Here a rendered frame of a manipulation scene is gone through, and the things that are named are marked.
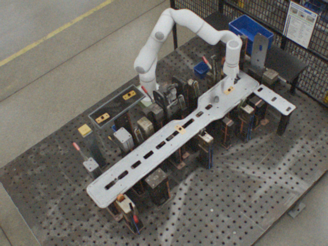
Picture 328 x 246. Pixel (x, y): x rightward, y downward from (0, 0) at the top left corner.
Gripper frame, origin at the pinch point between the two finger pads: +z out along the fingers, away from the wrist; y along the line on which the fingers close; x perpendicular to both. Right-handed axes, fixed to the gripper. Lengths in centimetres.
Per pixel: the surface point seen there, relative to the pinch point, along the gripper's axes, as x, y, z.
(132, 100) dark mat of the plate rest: -60, -30, -4
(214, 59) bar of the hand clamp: -0.7, -14.8, -8.7
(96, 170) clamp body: -105, -13, 8
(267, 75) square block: 24.1, 12.4, 6.0
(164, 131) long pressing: -55, -6, 12
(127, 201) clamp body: -104, 18, 5
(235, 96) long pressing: -1.6, 6.7, 11.9
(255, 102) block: 5.7, 18.5, 13.9
